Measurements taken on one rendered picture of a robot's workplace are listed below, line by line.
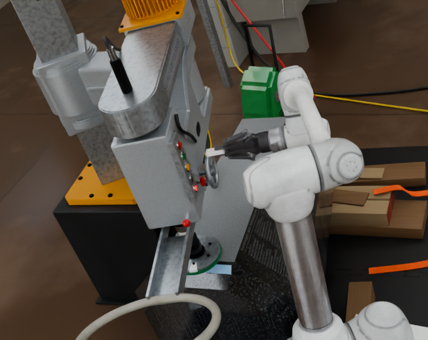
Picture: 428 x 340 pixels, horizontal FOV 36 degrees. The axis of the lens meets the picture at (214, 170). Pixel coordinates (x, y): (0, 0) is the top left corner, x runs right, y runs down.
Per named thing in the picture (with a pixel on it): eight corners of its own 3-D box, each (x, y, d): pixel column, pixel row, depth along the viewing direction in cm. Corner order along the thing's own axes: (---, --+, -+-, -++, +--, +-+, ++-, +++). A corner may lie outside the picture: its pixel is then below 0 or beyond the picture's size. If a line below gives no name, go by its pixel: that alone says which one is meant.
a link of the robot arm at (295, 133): (290, 149, 239) (283, 113, 236) (333, 141, 235) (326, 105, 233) (287, 155, 229) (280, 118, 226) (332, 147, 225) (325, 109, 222)
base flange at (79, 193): (64, 205, 367) (61, 199, 365) (100, 151, 402) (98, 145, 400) (140, 204, 347) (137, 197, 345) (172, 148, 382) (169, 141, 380)
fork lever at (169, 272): (168, 189, 291) (165, 180, 288) (210, 181, 287) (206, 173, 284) (140, 307, 236) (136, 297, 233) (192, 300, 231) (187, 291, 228)
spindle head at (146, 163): (163, 179, 291) (127, 94, 266) (210, 171, 286) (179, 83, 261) (150, 235, 263) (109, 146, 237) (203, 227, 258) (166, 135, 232)
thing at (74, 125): (49, 138, 346) (14, 71, 323) (79, 101, 371) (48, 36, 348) (105, 134, 332) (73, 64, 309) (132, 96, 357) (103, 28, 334)
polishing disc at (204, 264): (176, 242, 293) (173, 237, 291) (223, 235, 288) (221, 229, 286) (169, 278, 276) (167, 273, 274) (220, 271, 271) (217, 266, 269)
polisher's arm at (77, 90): (39, 117, 343) (17, 76, 328) (76, 81, 365) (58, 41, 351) (156, 121, 305) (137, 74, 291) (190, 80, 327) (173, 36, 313)
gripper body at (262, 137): (266, 137, 229) (241, 142, 231) (273, 156, 233) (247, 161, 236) (267, 125, 235) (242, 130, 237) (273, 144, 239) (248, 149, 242)
